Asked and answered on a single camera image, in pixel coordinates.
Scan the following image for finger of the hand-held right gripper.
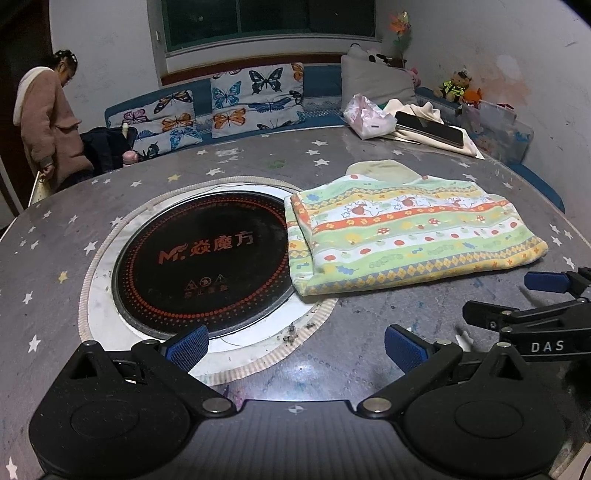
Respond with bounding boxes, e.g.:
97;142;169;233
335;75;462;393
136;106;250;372
463;298;591;330
524;267;591;296

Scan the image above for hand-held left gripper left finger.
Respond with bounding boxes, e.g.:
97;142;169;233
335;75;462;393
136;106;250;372
55;324;234;416

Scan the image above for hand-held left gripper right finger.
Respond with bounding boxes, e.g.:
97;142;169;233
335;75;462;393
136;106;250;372
358;324;536;418

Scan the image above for green patterned child's top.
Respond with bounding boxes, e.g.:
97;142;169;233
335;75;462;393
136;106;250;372
283;159;550;298

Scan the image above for grey star tablecloth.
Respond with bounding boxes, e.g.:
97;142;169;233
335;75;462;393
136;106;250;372
0;124;591;480

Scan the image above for black round table heater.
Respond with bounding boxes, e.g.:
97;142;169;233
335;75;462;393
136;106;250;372
111;187;296;340

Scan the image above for clear plastic storage box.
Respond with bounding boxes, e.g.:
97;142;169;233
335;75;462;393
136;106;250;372
462;99;534;164

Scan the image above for black smartphone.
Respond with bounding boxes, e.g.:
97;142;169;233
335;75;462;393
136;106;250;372
396;111;465;149

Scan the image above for teddy bear in yellow vest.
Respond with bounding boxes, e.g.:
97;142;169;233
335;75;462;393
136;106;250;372
434;69;472;103

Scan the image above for cream cloth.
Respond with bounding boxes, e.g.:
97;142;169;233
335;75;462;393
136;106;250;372
383;98;485;160

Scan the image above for dark backpack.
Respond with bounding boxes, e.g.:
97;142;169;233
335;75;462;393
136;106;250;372
81;127;139;176

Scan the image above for pink tissue pack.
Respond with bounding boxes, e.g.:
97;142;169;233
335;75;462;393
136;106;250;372
342;93;398;139

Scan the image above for butterfly print cushion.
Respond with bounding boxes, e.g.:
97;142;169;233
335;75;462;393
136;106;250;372
105;90;206;161
210;62;305;139

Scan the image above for grey pillow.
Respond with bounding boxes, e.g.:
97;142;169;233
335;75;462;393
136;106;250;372
341;55;419;112

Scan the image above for panda plush toy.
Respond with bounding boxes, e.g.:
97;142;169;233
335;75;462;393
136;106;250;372
348;44;407;68

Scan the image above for blue corner sofa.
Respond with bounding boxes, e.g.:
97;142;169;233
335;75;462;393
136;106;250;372
104;62;566;214

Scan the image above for artificial flowers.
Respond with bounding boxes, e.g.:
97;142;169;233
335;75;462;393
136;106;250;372
388;11;411;61

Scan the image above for dark glass window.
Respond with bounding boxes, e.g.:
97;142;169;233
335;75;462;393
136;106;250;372
159;0;377;51

